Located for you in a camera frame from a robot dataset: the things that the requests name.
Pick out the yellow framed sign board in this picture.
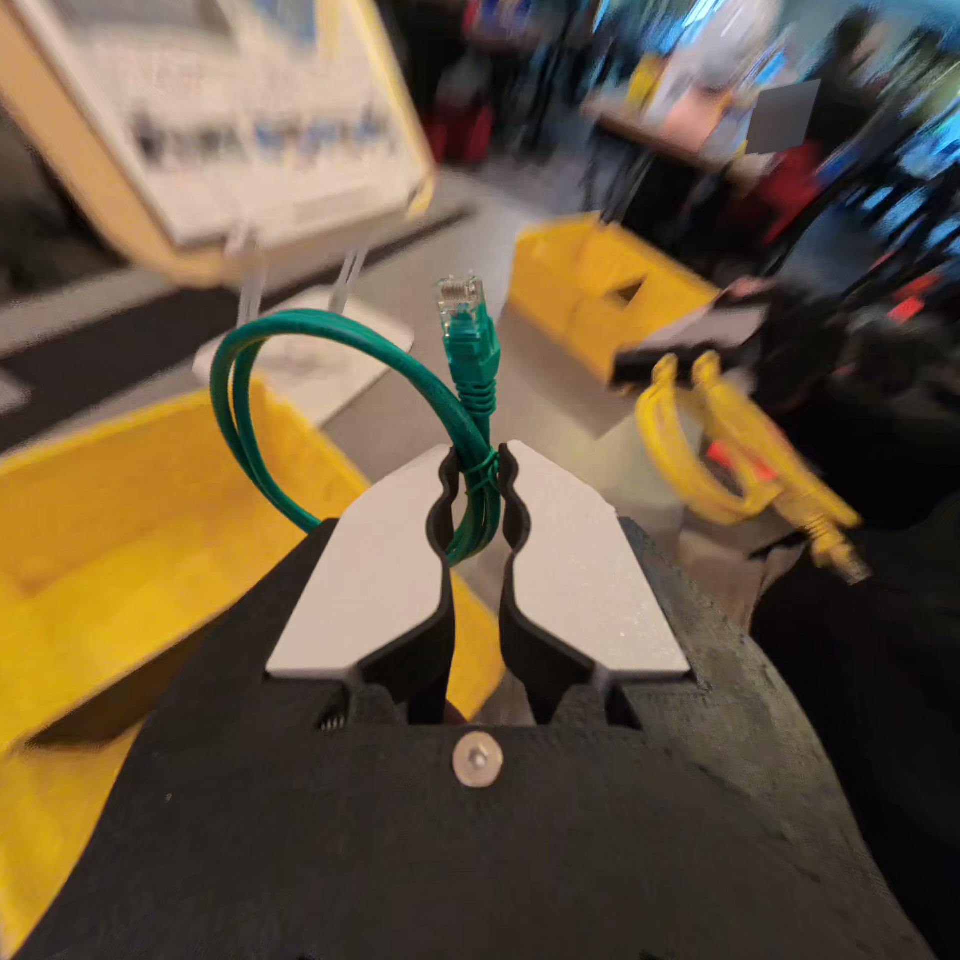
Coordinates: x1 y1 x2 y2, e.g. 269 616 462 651
0 0 438 290

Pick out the yellow plastic bin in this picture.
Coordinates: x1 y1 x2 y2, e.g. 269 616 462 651
508 212 721 384
0 378 505 960

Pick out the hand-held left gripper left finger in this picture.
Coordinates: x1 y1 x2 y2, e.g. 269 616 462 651
266 442 460 727

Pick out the white sign stand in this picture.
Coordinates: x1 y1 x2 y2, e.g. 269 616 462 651
191 225 415 429

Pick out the green ethernet cable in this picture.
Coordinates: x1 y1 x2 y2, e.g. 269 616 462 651
210 273 502 567

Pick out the wooden table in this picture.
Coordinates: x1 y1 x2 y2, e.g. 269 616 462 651
585 82 751 175

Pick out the yellow ethernet cable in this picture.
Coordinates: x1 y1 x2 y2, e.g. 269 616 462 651
636 354 781 526
691 351 873 585

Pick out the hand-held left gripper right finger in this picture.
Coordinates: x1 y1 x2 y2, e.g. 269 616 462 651
497 440 692 727

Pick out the black floor mat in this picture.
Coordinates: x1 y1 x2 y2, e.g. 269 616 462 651
0 206 475 451

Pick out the person's dark clothing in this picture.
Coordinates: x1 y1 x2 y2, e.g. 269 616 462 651
750 487 960 960

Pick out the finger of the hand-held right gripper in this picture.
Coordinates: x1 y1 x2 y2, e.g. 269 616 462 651
615 302 770 369

